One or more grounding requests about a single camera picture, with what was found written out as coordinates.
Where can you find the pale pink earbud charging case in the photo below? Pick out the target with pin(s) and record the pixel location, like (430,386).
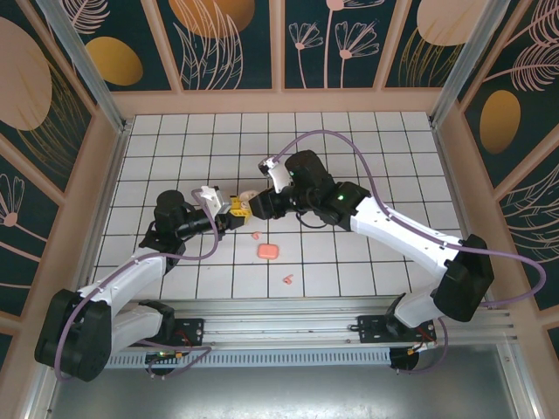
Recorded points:
(250,196)

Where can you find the salmon pink earbud charging case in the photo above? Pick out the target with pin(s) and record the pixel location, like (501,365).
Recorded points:
(268,252)

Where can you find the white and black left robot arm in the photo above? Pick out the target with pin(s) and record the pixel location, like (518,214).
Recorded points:
(131,279)

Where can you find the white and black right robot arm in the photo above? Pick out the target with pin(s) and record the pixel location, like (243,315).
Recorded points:
(402,235)

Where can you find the grey metal sheet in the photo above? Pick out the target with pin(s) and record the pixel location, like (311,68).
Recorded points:
(279,393)

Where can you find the aluminium table side rail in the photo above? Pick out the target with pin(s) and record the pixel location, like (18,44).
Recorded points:
(451,174)
(112,174)

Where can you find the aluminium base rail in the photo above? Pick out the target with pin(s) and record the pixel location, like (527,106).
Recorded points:
(279,323)

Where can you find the aluminium corner post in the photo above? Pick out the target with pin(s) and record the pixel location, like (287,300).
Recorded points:
(89,65)
(465,65)

